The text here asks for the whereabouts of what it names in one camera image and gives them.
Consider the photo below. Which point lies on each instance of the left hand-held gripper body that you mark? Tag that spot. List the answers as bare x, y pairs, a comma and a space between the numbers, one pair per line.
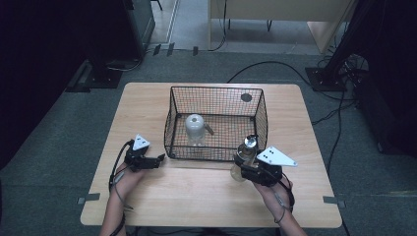
139, 154

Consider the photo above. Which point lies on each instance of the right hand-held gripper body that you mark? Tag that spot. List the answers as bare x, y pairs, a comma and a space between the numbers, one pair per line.
267, 172

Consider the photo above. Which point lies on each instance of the clear glass bottle silver cap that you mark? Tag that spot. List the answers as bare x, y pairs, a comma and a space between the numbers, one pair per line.
237, 173

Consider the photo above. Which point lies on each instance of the person's right hand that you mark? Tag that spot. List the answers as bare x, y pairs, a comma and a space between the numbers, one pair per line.
270, 195

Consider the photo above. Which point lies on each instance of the person's left hand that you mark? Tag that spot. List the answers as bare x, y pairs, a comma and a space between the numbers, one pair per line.
129, 182

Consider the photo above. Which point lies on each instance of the black round table grommet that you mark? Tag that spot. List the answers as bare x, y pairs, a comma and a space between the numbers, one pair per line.
246, 97

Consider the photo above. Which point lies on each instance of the grey tape strip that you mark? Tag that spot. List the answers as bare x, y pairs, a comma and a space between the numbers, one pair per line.
89, 198
333, 201

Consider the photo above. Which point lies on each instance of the black floor tape piece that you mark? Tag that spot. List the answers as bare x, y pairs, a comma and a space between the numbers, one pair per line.
195, 50
156, 49
170, 49

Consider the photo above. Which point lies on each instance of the dark grey cabinet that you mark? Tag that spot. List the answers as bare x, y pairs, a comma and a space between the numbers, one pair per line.
142, 23

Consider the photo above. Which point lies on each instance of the dark curtain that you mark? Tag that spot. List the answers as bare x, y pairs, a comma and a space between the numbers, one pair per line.
36, 65

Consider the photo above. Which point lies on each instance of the light wooden desk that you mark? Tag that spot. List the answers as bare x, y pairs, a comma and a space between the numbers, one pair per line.
278, 8

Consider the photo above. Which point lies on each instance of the black stand with base plate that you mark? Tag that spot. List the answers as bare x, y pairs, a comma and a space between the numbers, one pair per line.
98, 77

